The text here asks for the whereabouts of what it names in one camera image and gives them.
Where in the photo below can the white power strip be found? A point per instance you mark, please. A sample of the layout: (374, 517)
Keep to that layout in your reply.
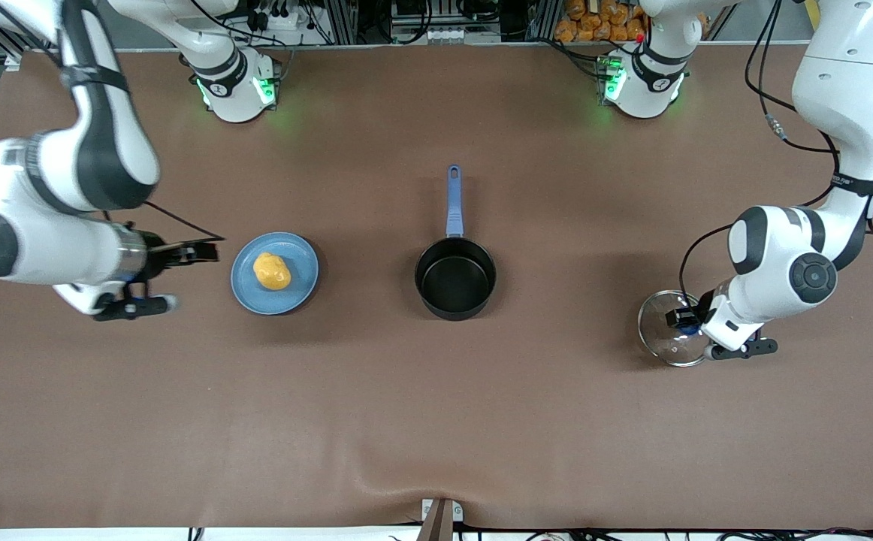
(275, 18)

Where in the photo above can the aluminium frame strut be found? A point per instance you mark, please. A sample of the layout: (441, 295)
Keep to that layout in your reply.
(13, 61)

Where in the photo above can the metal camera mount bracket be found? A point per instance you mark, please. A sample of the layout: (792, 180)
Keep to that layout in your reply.
(440, 522)

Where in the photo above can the yellow potato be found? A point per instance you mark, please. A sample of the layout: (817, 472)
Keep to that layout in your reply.
(272, 271)

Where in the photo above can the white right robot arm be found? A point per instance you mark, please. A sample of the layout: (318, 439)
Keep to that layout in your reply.
(38, 173)

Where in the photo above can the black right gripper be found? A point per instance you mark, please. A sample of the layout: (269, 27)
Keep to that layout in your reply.
(156, 255)

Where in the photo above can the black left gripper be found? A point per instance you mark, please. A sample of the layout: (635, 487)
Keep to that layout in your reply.
(685, 316)

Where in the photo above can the bag of orange items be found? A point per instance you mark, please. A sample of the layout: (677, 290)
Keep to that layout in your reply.
(594, 26)

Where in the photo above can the blue round plate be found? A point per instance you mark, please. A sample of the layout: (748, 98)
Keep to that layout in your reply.
(245, 289)

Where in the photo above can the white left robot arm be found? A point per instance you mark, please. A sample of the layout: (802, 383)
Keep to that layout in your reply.
(842, 75)

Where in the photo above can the brown table mat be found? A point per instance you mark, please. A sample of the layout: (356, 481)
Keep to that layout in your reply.
(436, 413)

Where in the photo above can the glass lid with blue knob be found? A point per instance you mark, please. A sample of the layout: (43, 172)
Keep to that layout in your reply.
(662, 342)

